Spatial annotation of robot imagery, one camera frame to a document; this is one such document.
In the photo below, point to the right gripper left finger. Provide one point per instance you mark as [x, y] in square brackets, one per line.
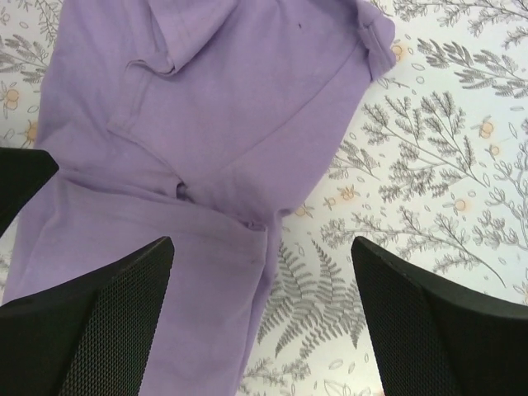
[88, 336]

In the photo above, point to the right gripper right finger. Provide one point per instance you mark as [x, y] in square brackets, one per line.
[434, 337]

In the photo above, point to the purple t shirt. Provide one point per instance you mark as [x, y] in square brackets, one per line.
[204, 121]

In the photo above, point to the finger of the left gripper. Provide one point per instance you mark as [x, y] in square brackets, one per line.
[28, 170]

